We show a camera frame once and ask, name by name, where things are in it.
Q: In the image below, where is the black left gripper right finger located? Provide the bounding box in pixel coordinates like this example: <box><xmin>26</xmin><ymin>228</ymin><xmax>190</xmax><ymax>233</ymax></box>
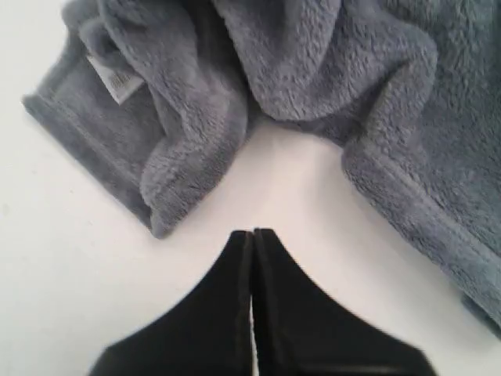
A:
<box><xmin>252</xmin><ymin>229</ymin><xmax>435</xmax><ymax>375</ymax></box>

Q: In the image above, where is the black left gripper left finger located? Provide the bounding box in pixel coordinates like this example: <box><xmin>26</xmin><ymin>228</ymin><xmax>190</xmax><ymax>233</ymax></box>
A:
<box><xmin>90</xmin><ymin>231</ymin><xmax>251</xmax><ymax>376</ymax></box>

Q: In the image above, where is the grey fleece towel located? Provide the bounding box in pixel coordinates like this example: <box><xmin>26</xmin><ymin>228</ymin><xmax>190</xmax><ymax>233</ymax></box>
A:
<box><xmin>23</xmin><ymin>1</ymin><xmax>500</xmax><ymax>327</ymax></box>

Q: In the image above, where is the white care label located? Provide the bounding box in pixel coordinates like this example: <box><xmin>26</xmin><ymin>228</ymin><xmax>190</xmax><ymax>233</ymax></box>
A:
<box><xmin>87</xmin><ymin>56</ymin><xmax>144</xmax><ymax>105</ymax></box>

